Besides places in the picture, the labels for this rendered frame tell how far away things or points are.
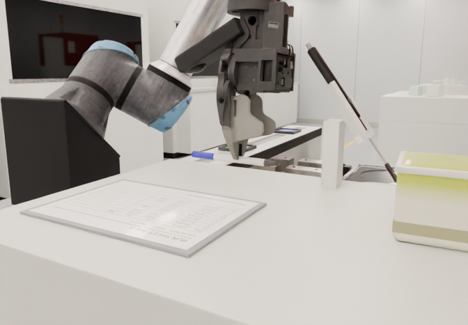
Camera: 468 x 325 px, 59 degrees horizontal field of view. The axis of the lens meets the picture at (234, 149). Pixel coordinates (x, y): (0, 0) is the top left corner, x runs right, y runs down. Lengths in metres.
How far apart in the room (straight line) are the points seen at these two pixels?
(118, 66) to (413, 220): 0.76
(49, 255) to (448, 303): 0.29
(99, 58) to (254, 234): 0.69
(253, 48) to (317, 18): 8.60
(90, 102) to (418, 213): 0.71
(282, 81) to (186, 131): 4.72
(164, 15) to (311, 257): 5.05
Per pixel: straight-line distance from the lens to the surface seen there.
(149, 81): 0.98
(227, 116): 0.55
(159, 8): 5.36
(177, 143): 5.36
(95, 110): 0.92
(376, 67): 8.78
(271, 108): 7.39
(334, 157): 0.52
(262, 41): 0.55
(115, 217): 0.42
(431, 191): 0.37
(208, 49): 0.58
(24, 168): 0.97
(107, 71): 0.97
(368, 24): 8.87
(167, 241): 0.36
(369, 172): 0.92
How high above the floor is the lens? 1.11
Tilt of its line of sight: 11 degrees down
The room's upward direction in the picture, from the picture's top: straight up
